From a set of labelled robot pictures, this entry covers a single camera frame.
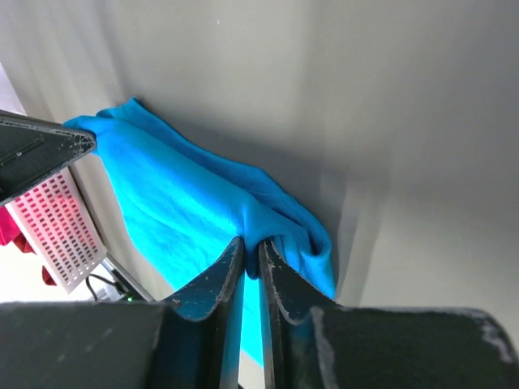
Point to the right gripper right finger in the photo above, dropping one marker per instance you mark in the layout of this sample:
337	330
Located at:
303	331

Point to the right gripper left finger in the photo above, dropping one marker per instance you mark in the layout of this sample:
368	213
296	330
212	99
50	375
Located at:
201	328

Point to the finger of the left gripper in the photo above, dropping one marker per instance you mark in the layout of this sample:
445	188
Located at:
33	150

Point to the blue t shirt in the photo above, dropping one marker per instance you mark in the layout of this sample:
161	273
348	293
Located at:
182	205

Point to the white plastic laundry basket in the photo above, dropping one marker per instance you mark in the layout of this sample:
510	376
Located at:
54	219

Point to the magenta t shirt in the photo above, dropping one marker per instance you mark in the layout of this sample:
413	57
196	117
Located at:
9	230

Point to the dark red t shirt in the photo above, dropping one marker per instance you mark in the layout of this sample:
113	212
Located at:
23	245

